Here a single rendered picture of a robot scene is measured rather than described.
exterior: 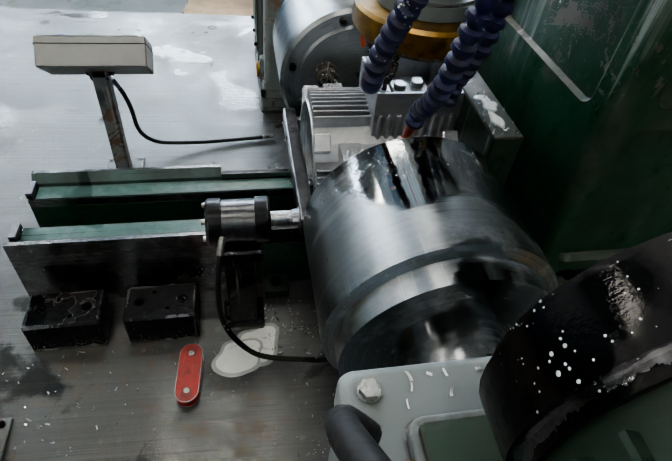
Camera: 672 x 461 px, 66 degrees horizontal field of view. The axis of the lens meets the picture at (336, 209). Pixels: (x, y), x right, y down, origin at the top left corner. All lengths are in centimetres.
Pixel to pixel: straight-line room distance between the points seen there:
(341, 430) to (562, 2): 64
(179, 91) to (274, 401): 83
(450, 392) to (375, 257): 15
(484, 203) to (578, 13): 32
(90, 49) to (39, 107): 43
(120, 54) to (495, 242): 68
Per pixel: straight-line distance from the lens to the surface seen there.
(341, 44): 87
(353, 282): 48
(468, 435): 36
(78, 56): 95
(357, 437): 25
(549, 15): 80
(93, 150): 118
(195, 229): 80
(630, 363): 22
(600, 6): 72
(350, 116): 70
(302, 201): 67
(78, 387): 82
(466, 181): 53
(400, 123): 71
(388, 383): 37
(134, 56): 93
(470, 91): 72
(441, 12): 63
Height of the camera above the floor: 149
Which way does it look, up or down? 44 degrees down
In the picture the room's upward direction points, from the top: 7 degrees clockwise
